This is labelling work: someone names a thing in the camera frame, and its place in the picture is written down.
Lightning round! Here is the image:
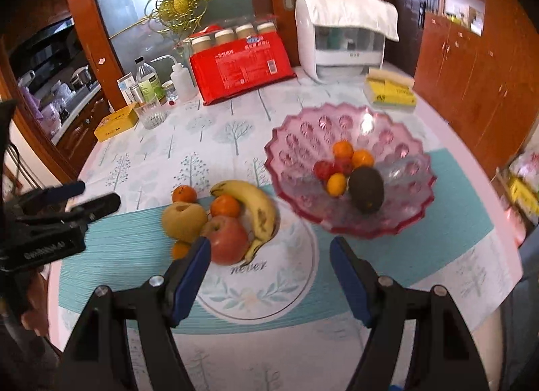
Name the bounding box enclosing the clear glass tumbler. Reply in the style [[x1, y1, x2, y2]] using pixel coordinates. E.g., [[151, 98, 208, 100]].
[[134, 98, 168, 129]]

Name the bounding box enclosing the yellow pear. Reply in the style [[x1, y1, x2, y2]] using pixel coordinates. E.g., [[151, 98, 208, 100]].
[[161, 201, 210, 244]]

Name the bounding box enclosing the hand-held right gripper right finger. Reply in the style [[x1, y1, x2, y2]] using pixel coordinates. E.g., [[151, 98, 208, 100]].
[[329, 236, 491, 391]]

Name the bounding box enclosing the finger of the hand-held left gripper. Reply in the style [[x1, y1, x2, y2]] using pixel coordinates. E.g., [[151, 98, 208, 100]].
[[63, 192, 121, 227], [19, 180, 86, 210]]

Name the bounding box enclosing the red plastic package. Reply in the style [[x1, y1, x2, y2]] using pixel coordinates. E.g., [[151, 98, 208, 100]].
[[189, 32, 297, 106]]

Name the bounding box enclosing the white countertop appliance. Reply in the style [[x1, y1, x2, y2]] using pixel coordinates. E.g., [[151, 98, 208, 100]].
[[295, 0, 386, 82]]

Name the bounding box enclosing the white towel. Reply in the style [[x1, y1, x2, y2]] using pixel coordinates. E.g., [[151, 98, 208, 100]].
[[301, 0, 399, 42]]

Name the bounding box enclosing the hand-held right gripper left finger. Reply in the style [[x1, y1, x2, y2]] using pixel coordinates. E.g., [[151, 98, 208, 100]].
[[61, 236, 212, 391]]

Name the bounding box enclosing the white squeeze bottle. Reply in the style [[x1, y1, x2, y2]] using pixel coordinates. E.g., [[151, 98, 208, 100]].
[[149, 55, 198, 101]]

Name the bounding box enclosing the wooden kitchen counter cabinet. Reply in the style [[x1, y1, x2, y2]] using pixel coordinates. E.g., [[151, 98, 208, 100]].
[[55, 88, 114, 173]]

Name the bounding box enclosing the dark green avocado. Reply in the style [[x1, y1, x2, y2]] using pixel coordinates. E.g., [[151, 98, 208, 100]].
[[348, 166, 385, 214]]

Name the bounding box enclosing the red apple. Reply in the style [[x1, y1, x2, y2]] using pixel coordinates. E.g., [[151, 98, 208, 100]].
[[201, 215, 250, 266]]

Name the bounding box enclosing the gold door ornament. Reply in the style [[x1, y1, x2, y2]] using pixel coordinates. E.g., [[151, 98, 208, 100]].
[[107, 0, 270, 44]]

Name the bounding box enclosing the yellow banana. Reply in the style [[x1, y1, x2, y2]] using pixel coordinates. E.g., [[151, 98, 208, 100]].
[[209, 179, 279, 266]]

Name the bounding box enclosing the pink glass fruit bowl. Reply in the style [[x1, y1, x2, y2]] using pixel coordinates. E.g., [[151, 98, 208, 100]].
[[264, 103, 437, 240]]

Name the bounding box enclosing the white and blue carton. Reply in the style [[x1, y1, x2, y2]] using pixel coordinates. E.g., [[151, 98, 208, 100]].
[[117, 73, 137, 105]]

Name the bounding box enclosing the yellow sponge pack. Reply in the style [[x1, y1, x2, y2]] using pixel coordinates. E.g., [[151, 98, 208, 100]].
[[364, 68, 418, 107]]

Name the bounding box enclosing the metal cooking pot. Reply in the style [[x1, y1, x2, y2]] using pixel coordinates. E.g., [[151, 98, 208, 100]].
[[71, 66, 93, 87]]

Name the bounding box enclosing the yellow cardboard box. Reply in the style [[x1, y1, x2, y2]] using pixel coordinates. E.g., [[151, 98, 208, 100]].
[[93, 104, 139, 142]]

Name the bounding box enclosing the clear bottle with green label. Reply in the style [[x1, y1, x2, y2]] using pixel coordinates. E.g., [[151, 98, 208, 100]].
[[135, 57, 163, 105]]

